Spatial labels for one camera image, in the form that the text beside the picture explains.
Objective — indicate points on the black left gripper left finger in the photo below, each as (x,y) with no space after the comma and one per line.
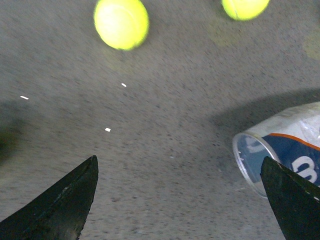
(60,212)

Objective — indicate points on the tennis ball centre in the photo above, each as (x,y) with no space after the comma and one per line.
(244,10)

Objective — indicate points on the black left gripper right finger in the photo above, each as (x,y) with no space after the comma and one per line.
(294,200)

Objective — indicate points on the tennis ball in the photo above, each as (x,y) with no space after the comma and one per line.
(244,10)
(121,24)

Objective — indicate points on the clear Wilson tennis ball can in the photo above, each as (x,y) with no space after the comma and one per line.
(291,137)

